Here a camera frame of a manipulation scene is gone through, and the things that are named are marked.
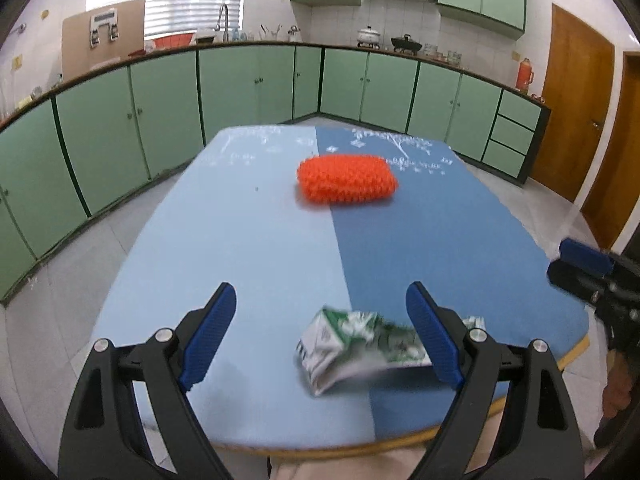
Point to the red plastic basin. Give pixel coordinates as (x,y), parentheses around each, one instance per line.
(172,41)

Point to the black wok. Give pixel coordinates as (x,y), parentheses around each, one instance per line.
(407,45)

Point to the utensil holder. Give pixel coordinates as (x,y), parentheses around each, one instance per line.
(270,34)

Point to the green kitchen base cabinets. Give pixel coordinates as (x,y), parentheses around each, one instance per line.
(100,125)

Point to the wooden door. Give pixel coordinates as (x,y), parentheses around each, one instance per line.
(575,110)
(617,170)

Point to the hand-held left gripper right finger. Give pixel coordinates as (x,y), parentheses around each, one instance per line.
(430,335)

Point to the red thermos jug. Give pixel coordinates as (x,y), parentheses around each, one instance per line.
(524,75)

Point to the small orange foam fruit net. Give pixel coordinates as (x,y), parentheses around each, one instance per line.
(345,180)

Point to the row of glass jars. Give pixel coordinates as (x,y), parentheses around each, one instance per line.
(442,55)

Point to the steel kettle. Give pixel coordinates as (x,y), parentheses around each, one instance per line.
(294,34)

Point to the steel kitchen faucet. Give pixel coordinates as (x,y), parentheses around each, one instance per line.
(225,17)

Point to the white cooking pot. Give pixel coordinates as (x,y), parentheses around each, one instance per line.
(369,36)

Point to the white green milk carton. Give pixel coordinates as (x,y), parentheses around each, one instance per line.
(340,345)

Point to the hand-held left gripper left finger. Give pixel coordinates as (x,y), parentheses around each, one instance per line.
(210,330)

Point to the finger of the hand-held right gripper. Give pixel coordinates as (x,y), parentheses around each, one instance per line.
(585,257)
(570,280)

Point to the person's right hand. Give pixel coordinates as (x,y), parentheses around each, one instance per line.
(617,385)

